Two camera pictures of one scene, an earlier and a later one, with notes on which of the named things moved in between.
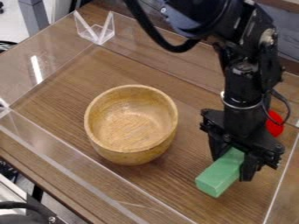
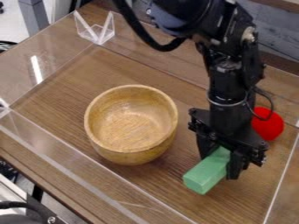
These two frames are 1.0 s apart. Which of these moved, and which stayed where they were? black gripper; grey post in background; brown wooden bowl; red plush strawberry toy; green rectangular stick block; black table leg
Moved: black gripper; green rectangular stick block
Stayed: brown wooden bowl; grey post in background; black table leg; red plush strawberry toy
